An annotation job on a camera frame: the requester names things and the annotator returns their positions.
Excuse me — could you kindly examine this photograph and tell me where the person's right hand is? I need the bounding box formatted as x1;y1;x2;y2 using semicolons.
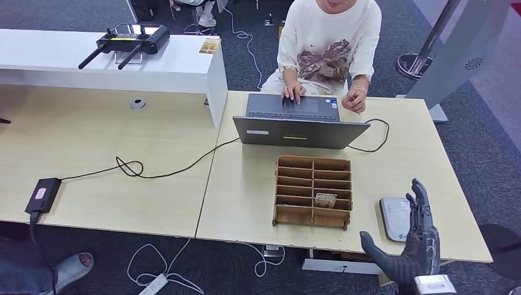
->
281;81;307;105

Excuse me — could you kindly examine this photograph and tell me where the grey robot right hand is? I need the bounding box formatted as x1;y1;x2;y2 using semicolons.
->
359;178;441;286

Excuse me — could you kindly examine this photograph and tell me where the person's left hand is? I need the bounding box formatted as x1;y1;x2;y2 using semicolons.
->
341;87;367;114

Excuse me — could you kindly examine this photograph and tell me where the gold patterned room key card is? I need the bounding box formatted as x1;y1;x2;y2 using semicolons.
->
313;192;338;209

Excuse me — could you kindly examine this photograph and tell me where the brown cardboard card organizer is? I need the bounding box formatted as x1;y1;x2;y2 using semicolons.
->
272;155;353;232

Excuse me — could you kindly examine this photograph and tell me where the grey card reader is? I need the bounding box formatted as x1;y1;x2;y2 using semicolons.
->
379;197;413;243

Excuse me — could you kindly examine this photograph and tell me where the person with white shoes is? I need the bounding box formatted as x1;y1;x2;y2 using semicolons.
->
167;0;217;28

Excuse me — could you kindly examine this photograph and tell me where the person's leg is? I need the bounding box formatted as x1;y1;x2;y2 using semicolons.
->
0;240;56;295

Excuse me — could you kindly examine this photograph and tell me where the grey laptop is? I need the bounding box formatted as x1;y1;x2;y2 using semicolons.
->
232;93;371;150

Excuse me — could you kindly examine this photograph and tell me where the white drawer panel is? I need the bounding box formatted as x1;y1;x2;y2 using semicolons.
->
301;249;383;276

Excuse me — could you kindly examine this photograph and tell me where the black round base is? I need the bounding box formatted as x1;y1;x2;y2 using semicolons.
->
479;222;521;281

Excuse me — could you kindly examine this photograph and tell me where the chair base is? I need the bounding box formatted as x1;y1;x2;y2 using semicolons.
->
181;21;219;37

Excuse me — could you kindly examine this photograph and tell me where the white counter shelf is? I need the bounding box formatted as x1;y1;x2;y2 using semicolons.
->
0;28;229;129

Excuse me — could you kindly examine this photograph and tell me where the grey kiosk panel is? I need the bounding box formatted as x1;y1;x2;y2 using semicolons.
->
395;0;513;123

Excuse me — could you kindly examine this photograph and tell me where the grey floor socket box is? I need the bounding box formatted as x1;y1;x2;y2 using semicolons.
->
262;245;284;259

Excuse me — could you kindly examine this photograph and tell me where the black remote controller with antennas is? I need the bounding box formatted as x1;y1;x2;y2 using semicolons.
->
78;23;171;71

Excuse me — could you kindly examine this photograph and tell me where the black cabinet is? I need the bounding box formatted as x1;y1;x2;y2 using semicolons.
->
125;0;156;22

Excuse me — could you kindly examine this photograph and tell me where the white power strip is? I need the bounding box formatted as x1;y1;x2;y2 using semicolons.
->
138;273;168;295

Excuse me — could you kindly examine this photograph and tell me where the black power adapter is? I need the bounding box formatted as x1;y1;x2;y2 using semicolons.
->
25;177;63;215

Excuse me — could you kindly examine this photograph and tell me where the grey slipper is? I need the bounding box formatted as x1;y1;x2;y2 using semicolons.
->
41;252;95;295

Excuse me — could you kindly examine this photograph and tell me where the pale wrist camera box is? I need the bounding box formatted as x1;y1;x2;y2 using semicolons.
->
413;275;458;295

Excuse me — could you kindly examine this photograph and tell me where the white long floor cable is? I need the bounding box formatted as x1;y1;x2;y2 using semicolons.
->
221;5;264;90

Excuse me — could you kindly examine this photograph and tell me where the metal stanchion post with base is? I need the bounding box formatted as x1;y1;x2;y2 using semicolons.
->
395;0;463;80

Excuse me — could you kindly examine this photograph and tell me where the black laptop power cable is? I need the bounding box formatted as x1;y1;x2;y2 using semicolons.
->
60;118;390;180

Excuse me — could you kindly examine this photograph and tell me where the white short floor cable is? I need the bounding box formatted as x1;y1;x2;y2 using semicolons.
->
243;243;286;279

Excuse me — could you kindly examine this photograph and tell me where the metal wire controller stand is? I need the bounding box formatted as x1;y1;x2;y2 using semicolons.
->
114;50;143;66

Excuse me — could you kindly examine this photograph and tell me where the white looped floor cable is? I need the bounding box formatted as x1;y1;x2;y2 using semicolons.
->
126;239;205;295

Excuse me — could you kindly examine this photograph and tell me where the black mains cable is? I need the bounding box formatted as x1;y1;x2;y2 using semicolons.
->
28;212;57;295

